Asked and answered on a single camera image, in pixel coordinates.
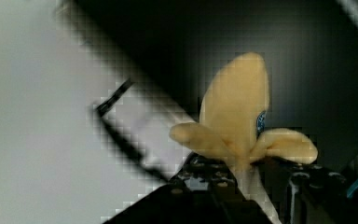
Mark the peeled toy banana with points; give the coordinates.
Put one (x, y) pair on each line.
(227, 129)

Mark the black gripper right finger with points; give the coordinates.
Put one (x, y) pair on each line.
(309, 194)

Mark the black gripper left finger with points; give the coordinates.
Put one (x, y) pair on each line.
(204, 191)

